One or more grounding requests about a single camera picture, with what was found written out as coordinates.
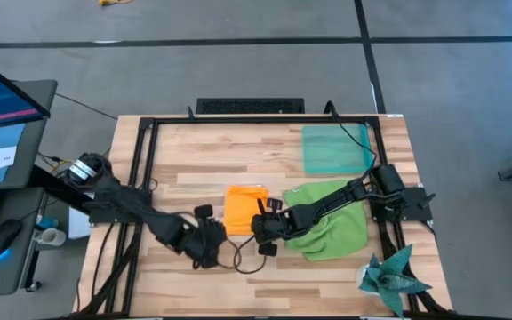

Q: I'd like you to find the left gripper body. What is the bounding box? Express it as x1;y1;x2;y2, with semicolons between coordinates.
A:
180;219;229;261

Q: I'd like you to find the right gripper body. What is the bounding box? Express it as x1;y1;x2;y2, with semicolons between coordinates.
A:
250;208;293;245

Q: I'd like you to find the orange microfiber towel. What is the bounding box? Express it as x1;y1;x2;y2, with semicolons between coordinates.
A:
223;184;271;236

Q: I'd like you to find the green microfiber towel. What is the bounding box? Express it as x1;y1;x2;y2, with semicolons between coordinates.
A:
282;179;370;262

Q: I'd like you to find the teal translucent plastic basket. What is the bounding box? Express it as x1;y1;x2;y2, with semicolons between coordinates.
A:
300;123;375;175

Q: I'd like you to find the black perforated panel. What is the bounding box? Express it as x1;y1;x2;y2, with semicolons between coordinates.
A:
196;97;306;116

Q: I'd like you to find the artificial plant white pot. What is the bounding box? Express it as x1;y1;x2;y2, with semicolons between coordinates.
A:
356;243;434;319

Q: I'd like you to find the white mug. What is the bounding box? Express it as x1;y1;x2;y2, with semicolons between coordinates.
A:
32;226;68;248

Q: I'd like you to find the black glowing computer mouse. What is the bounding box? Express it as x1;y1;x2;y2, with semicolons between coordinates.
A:
0;217;24;262

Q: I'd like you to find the white paper sheet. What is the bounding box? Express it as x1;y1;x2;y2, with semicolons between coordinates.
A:
0;145;19;174

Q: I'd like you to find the black left camera cable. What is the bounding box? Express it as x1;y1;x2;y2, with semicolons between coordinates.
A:
227;234;269;275

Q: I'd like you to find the black aluminium table frame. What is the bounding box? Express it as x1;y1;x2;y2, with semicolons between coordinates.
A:
104;114;420;317

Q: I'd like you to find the long black cable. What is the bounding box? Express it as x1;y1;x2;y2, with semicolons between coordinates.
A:
329;106;378;181

